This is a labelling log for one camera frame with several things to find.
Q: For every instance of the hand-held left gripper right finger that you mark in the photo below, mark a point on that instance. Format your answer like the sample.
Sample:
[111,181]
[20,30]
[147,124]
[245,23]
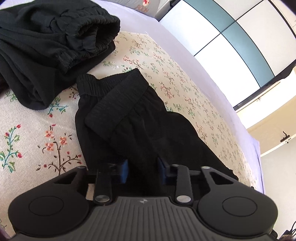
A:
[161,172]

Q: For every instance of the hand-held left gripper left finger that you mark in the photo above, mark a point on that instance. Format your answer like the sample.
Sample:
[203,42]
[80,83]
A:
[124,172]

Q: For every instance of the black pants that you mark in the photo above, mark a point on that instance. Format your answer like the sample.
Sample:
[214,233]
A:
[143,129]

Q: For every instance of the floral bed sheet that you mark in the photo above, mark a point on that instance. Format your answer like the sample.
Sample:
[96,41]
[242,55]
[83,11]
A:
[30,143]

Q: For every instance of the white door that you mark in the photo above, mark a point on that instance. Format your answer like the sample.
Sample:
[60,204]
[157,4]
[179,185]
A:
[266,132]

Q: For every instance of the purple bed sheet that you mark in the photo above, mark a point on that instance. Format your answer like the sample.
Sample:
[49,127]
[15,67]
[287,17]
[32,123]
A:
[175,46]

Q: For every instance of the white and teal wardrobe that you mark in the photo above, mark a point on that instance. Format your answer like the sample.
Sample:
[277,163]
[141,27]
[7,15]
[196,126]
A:
[242,46]

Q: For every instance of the dark knit cuffed garment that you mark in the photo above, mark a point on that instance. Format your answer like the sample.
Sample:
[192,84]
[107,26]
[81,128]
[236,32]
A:
[39,46]

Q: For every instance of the grey storage box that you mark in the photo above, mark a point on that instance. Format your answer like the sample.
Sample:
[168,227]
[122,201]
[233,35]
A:
[150,9]

